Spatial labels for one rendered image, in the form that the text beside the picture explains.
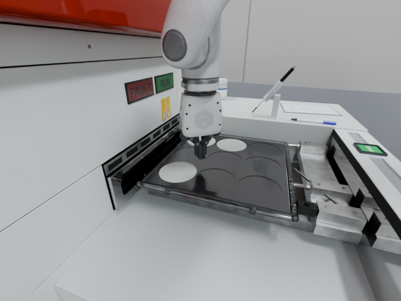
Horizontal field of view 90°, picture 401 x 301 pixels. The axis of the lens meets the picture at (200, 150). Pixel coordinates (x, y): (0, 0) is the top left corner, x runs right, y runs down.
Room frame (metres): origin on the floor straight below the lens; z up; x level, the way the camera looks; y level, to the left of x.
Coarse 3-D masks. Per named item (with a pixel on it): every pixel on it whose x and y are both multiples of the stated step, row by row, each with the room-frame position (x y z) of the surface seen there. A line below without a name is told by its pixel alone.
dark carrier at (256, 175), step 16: (256, 144) 0.62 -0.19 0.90; (272, 144) 0.62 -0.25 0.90; (176, 160) 0.51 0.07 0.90; (192, 160) 0.51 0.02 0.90; (208, 160) 0.51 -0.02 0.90; (224, 160) 0.51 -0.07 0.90; (240, 160) 0.51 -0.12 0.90; (256, 160) 0.51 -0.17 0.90; (272, 160) 0.51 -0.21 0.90; (208, 176) 0.43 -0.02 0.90; (224, 176) 0.43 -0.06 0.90; (240, 176) 0.43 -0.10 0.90; (256, 176) 0.43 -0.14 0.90; (272, 176) 0.43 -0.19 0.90; (208, 192) 0.36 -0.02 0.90; (224, 192) 0.36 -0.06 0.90; (240, 192) 0.36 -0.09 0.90; (256, 192) 0.36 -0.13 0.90; (272, 192) 0.36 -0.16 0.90; (272, 208) 0.31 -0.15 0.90; (288, 208) 0.31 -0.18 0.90
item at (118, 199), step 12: (168, 132) 0.63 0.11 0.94; (156, 144) 0.54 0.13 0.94; (132, 156) 0.45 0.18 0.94; (144, 156) 0.48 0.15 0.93; (120, 168) 0.40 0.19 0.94; (132, 168) 0.43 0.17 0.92; (108, 180) 0.36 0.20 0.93; (120, 180) 0.38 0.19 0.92; (120, 192) 0.37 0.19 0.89; (132, 192) 0.41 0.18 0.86; (120, 204) 0.37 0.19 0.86
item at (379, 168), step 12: (348, 132) 0.58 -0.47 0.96; (360, 132) 0.58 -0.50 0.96; (348, 144) 0.49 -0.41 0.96; (372, 144) 0.49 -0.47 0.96; (360, 156) 0.42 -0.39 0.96; (372, 156) 0.42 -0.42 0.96; (384, 156) 0.42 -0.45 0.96; (372, 168) 0.37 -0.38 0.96; (384, 168) 0.37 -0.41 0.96; (396, 168) 0.37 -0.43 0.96; (372, 180) 0.32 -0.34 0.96; (384, 180) 0.32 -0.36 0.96; (396, 180) 0.33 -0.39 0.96; (384, 192) 0.29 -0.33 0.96; (396, 192) 0.29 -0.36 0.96; (396, 204) 0.26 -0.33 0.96
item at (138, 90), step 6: (132, 84) 0.49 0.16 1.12; (138, 84) 0.51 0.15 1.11; (144, 84) 0.54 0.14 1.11; (150, 84) 0.56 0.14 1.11; (132, 90) 0.49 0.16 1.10; (138, 90) 0.51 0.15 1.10; (144, 90) 0.53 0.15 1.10; (150, 90) 0.56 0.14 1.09; (132, 96) 0.48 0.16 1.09; (138, 96) 0.51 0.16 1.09; (144, 96) 0.53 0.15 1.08
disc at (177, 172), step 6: (174, 162) 0.49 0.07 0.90; (180, 162) 0.49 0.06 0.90; (186, 162) 0.49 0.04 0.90; (162, 168) 0.46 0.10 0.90; (168, 168) 0.46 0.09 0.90; (174, 168) 0.46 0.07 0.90; (180, 168) 0.46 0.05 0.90; (186, 168) 0.46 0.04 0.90; (192, 168) 0.46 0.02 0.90; (162, 174) 0.43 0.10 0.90; (168, 174) 0.43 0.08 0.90; (174, 174) 0.43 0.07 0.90; (180, 174) 0.43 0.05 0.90; (186, 174) 0.43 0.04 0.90; (192, 174) 0.43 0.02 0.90; (168, 180) 0.41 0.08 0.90; (174, 180) 0.41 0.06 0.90; (180, 180) 0.41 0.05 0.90; (186, 180) 0.41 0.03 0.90
